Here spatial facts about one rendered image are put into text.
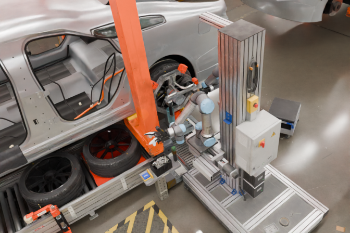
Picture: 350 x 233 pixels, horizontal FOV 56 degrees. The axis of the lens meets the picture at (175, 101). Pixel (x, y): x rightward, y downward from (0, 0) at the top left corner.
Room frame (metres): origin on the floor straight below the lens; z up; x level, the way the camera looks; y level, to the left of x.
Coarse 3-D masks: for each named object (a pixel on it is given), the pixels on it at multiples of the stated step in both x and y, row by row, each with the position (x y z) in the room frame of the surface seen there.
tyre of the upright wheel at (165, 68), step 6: (168, 60) 3.29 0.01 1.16; (156, 66) 3.18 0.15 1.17; (162, 66) 3.16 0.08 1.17; (168, 66) 3.14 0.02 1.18; (174, 66) 3.16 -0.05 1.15; (150, 72) 3.12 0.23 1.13; (156, 72) 3.08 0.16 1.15; (162, 72) 3.08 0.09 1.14; (186, 72) 3.23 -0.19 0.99; (156, 78) 3.04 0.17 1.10
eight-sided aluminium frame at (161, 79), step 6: (174, 72) 3.08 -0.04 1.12; (180, 72) 3.09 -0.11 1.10; (162, 78) 3.00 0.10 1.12; (168, 78) 3.02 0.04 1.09; (156, 90) 2.94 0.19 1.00; (186, 96) 3.14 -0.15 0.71; (156, 102) 2.93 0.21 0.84; (156, 108) 2.92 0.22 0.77; (162, 108) 3.02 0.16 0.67; (174, 108) 3.05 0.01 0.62; (180, 108) 3.07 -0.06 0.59
